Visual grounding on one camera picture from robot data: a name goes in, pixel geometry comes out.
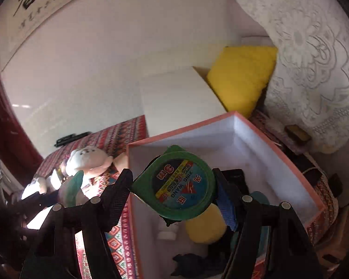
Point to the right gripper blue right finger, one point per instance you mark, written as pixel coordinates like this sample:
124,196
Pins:
290,253

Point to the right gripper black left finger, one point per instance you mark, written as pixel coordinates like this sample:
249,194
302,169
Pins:
54,252

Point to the white duck plush toy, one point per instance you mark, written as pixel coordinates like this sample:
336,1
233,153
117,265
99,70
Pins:
208,227

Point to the black cloth bag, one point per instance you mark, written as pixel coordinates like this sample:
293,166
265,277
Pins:
236,177

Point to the white bear plush toy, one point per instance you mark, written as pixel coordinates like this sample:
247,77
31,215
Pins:
91,160

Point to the white cylindrical bottle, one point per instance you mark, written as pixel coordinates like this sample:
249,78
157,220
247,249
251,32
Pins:
167,233

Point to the green tape measure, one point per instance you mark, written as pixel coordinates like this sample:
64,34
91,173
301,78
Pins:
178,185

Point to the pink cardboard shoe box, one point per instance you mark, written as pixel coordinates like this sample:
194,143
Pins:
227,141

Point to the black pen on ledge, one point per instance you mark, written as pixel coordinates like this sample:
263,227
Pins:
70,138

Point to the white lace cover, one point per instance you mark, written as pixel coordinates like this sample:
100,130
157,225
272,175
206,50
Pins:
310,84

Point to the yellow cushion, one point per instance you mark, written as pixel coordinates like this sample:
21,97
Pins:
239,76

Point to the white shoe box lid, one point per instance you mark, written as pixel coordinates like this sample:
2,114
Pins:
177,99

